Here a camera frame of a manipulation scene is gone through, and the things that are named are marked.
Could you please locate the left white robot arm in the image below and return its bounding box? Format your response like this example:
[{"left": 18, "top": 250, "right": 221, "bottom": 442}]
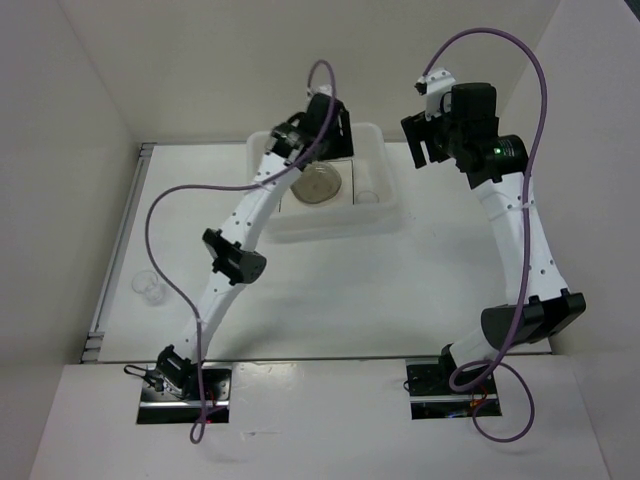
[{"left": 148, "top": 90, "right": 353, "bottom": 400}]

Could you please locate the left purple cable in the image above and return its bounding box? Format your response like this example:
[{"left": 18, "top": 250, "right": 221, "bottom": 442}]
[{"left": 144, "top": 59, "right": 337, "bottom": 445}]

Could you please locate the square white plate black rim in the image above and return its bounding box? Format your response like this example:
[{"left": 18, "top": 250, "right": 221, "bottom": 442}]
[{"left": 279, "top": 159, "right": 355, "bottom": 213}]

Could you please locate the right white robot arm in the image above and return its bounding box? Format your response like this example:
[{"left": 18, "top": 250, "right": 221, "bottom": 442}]
[{"left": 401, "top": 71, "right": 586, "bottom": 393}]

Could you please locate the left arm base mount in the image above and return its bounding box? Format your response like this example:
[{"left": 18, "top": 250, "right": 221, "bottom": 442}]
[{"left": 125, "top": 363, "right": 232, "bottom": 425}]

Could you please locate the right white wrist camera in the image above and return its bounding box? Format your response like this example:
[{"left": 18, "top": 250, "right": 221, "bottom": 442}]
[{"left": 414, "top": 68, "right": 456, "bottom": 121}]

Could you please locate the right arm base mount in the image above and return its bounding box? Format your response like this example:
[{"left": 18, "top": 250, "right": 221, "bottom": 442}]
[{"left": 403, "top": 358, "right": 502, "bottom": 420}]

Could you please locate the white plastic bin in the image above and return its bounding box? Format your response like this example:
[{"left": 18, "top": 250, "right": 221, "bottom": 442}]
[{"left": 263, "top": 122, "right": 398, "bottom": 243}]

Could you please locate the aluminium rail left edge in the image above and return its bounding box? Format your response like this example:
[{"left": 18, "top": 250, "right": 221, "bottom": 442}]
[{"left": 79, "top": 142, "right": 157, "bottom": 364}]

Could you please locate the clear glass dish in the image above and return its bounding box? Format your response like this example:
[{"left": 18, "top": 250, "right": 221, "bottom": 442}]
[{"left": 291, "top": 162, "right": 342, "bottom": 205}]

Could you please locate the clear plastic cup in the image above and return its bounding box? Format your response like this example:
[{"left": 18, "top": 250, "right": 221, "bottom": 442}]
[
  {"left": 131, "top": 270, "right": 166, "bottom": 306},
  {"left": 355, "top": 190, "right": 379, "bottom": 205}
]

